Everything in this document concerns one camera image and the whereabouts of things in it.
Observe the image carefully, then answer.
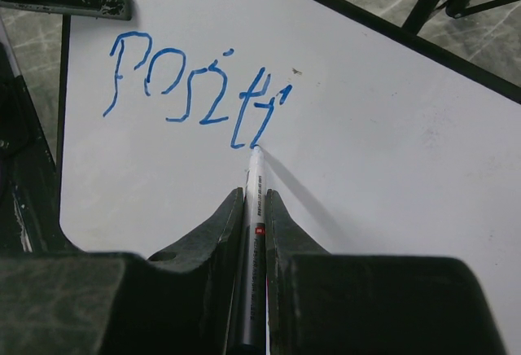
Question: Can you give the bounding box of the blue capped whiteboard marker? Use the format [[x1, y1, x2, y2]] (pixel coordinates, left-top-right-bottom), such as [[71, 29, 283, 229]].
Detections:
[[226, 146, 267, 354]]

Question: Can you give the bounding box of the white rectangular whiteboard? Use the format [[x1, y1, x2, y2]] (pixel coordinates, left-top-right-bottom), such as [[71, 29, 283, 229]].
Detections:
[[56, 0, 521, 274]]

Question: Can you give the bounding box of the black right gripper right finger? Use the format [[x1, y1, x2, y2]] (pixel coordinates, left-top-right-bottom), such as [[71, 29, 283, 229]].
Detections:
[[265, 190, 506, 354]]

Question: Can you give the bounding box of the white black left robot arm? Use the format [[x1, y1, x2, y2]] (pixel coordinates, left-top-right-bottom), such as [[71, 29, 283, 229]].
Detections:
[[1, 0, 132, 254]]

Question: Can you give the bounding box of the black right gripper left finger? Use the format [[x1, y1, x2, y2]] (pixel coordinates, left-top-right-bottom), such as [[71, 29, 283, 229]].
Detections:
[[1, 188, 243, 354]]

